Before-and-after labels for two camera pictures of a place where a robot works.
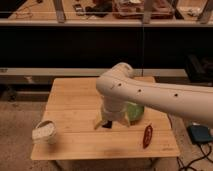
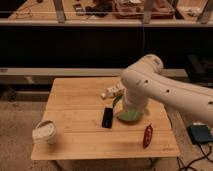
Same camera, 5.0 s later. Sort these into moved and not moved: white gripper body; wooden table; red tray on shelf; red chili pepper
Moved: white gripper body
Not moved: red chili pepper; wooden table; red tray on shelf
